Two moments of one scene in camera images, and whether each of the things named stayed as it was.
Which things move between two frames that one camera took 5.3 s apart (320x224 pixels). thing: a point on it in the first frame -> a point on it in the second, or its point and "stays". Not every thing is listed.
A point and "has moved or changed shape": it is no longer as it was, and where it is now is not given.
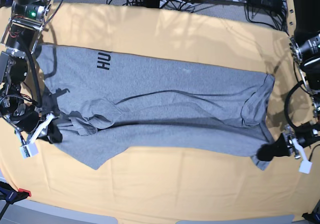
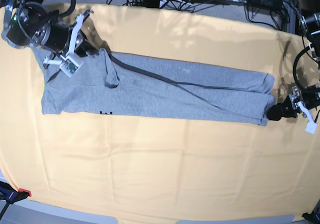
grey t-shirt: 103,103 has moved or changed shape
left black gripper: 28,121 -> 58,38
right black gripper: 305,134 -> 310,96
